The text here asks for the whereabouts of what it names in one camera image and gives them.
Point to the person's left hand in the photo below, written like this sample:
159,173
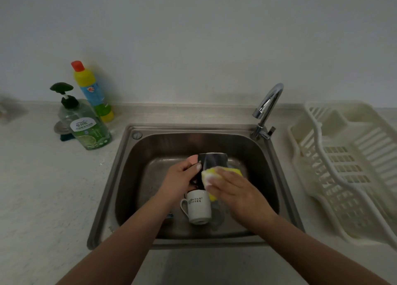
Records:
175,182

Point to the person's right hand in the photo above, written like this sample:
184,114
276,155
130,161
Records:
240,198

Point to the person's left thumb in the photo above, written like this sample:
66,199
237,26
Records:
193,167

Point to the person's right thumb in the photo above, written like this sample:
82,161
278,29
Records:
214,182

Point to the yellow sponge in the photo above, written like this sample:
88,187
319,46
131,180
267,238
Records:
217,172

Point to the black mug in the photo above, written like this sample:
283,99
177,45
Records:
212,162

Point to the person's right forearm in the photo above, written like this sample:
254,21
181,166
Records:
313,252

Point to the person's left forearm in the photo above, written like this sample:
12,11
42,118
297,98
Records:
121,244

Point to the white printed mug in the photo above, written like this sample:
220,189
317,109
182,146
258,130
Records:
198,207

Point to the clear drinking glass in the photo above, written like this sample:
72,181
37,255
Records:
219,215

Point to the stainless steel sink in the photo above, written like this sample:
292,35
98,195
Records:
145,170

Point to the round metal sink hole cap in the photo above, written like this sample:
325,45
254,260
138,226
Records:
137,135

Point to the chrome faucet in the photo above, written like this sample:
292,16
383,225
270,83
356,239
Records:
268,105

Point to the green dish soap pump bottle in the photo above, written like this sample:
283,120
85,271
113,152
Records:
85,126

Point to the yellow cleaner bottle red cap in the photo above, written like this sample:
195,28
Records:
93,92

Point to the white plastic dish rack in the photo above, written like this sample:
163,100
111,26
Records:
344,170

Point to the metal sink strainer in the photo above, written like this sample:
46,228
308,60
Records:
60,129

